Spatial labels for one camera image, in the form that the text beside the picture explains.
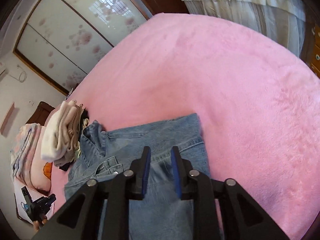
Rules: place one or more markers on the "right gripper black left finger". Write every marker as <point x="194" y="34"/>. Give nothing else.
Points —
<point x="100" y="210"/>

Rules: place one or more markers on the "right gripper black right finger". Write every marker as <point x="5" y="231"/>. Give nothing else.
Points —
<point x="222" y="209"/>

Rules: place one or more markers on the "blue denim jacket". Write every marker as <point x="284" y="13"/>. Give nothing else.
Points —
<point x="150" y="149"/>

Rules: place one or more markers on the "person's left hand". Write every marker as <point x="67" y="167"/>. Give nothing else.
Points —
<point x="38" y="225"/>

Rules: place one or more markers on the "pink cartoon pillow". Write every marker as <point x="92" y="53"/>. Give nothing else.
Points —
<point x="40" y="170"/>

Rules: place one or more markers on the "folded floral quilt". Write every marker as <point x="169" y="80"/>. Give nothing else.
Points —
<point x="23" y="151"/>

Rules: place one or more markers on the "white folded sweater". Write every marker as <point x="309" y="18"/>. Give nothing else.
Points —
<point x="54" y="141"/>

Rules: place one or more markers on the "grey knitted folded sweater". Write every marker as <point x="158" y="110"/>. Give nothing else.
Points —
<point x="73" y="130"/>

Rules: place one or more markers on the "dark wooden headboard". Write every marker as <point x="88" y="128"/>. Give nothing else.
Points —
<point x="41" y="114"/>

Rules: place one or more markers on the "black folded garment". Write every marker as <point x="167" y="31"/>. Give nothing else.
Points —
<point x="84" y="121"/>

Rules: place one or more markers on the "pink bed blanket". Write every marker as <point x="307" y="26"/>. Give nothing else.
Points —
<point x="237" y="104"/>

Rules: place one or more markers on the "floral sliding wardrobe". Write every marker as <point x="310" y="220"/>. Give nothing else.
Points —
<point x="63" y="40"/>

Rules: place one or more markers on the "cream ruffled covered furniture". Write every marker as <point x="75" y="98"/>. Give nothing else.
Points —
<point x="280" y="20"/>

